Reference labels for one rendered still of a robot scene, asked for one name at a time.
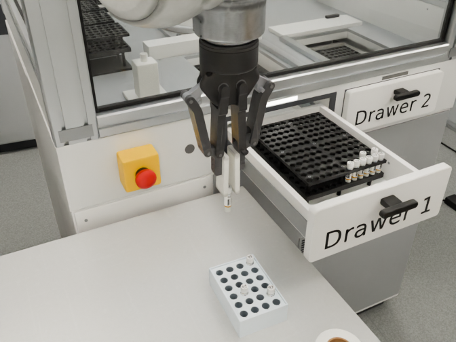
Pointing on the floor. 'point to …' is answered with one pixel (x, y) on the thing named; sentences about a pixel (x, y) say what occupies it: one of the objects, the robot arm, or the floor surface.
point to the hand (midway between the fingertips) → (228, 170)
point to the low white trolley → (163, 280)
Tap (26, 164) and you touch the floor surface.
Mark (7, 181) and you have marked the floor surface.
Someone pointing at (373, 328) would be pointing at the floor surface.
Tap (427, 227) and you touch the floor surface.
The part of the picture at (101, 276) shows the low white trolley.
